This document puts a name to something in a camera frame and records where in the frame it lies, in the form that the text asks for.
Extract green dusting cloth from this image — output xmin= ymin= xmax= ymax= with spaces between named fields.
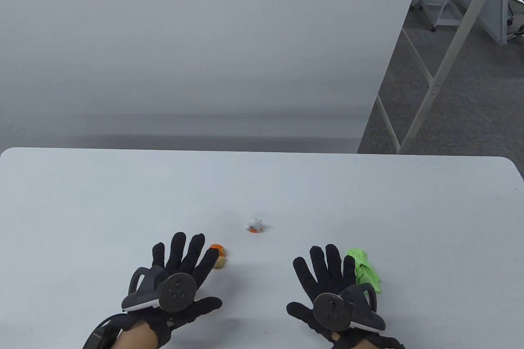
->
xmin=347 ymin=248 xmax=382 ymax=295

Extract person's left forearm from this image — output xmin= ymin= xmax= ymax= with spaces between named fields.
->
xmin=115 ymin=321 xmax=159 ymax=349

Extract orange capped dog ornament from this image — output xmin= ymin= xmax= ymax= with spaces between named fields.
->
xmin=209 ymin=244 xmax=227 ymax=270

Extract white metal support frame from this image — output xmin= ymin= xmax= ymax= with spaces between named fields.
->
xmin=375 ymin=0 xmax=510 ymax=155

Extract person's right hand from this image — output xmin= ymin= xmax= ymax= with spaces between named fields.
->
xmin=286 ymin=244 xmax=371 ymax=343

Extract black right wrist strap mount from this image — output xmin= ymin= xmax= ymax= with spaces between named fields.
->
xmin=332 ymin=333 xmax=407 ymax=349

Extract black right hand controller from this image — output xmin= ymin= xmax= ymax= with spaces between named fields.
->
xmin=313 ymin=283 xmax=386 ymax=332

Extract black left hand controller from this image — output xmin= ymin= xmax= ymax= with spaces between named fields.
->
xmin=121 ymin=266 xmax=197 ymax=312

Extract black wrist strap mount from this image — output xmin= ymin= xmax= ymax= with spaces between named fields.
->
xmin=332 ymin=333 xmax=407 ymax=349
xmin=82 ymin=313 xmax=136 ymax=349

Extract person's left hand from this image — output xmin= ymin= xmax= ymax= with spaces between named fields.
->
xmin=141 ymin=232 xmax=223 ymax=349

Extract large white backdrop board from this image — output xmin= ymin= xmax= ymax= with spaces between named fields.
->
xmin=0 ymin=0 xmax=429 ymax=154

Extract black left wrist strap mount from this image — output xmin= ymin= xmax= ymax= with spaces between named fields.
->
xmin=82 ymin=313 xmax=136 ymax=349

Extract black hand controller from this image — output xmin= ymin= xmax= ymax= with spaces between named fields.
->
xmin=313 ymin=283 xmax=386 ymax=332
xmin=121 ymin=266 xmax=197 ymax=312

